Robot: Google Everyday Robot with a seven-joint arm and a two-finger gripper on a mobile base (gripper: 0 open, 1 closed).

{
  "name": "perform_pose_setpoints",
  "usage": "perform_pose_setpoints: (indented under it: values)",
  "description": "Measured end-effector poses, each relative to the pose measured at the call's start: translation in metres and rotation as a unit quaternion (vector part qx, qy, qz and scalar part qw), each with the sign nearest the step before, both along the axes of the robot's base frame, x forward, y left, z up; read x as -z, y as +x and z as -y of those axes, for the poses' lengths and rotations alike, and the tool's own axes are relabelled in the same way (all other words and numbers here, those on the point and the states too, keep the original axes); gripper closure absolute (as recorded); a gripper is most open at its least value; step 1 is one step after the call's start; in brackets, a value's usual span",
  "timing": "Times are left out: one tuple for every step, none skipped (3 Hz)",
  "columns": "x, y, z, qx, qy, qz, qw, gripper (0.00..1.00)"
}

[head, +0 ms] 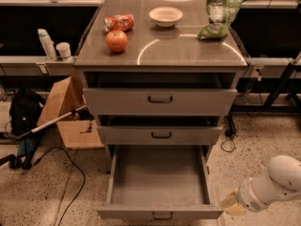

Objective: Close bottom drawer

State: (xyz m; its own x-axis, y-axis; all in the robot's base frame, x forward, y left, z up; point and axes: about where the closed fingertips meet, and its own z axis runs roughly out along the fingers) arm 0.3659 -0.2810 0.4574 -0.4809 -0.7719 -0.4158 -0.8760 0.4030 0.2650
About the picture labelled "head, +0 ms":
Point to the grey bottom drawer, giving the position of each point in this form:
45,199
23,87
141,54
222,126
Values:
159,183

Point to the black backpack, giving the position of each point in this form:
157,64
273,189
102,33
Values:
25,110

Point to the white paper cup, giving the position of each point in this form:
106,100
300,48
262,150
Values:
64,50

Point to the white plastic bottle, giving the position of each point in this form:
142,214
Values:
47,44

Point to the grey top drawer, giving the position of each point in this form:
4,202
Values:
163,102

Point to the grey metal pole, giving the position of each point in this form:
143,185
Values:
47,124

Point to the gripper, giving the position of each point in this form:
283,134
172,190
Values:
249,195

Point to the green chip bag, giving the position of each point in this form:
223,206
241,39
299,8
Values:
221,14

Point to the white bowl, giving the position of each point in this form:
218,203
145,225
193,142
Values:
165,16

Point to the grey middle drawer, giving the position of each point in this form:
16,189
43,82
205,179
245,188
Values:
149,135

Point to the brown cardboard box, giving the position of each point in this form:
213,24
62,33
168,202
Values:
78,130

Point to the grey metal drawer cabinet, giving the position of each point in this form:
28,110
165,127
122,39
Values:
159,58

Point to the red apple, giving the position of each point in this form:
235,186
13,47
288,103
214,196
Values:
116,41

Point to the crushed orange soda can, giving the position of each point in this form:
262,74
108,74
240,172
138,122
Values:
122,22

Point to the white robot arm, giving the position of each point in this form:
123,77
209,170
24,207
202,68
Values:
281,182

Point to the black stand leg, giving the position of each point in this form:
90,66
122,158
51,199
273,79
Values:
290,68

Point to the grey drawer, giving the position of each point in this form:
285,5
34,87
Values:
163,102
159,183
149,135

